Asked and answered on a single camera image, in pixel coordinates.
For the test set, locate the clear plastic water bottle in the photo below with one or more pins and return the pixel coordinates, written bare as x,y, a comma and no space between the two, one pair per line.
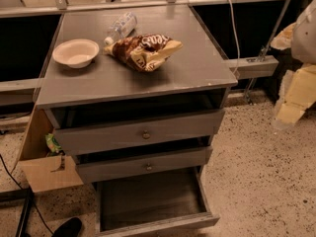
120,28

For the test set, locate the grey bottom drawer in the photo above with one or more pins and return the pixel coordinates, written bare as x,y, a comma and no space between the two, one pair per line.
153,203

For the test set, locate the grey drawer cabinet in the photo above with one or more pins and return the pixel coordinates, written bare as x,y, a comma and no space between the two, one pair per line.
194,79

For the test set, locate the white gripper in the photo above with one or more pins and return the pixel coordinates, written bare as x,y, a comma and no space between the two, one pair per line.
305,39

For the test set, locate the metal diagonal rod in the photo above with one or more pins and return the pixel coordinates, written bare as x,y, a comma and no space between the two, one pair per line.
270,40

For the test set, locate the black shoe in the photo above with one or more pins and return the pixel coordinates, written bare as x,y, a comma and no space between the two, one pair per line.
70,228

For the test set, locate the grey wooden rail beam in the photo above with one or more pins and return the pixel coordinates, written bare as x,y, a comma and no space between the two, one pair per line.
240,67

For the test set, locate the grey top drawer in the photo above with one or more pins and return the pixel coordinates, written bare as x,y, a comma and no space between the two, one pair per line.
104,137

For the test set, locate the brown cardboard box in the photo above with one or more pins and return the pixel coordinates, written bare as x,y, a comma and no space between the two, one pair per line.
44,173

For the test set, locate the grey middle drawer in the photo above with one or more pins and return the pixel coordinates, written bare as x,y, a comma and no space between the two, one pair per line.
145,164

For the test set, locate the green snack bag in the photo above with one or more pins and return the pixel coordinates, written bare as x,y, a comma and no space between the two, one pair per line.
52,144

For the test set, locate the brown chip bag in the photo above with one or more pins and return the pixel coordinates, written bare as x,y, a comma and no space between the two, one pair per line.
144,53

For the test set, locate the grey drawer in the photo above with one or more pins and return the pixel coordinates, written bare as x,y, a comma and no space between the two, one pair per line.
104,137
145,164
153,203

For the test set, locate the white paper bowl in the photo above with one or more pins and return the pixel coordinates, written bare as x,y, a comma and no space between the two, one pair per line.
76,53

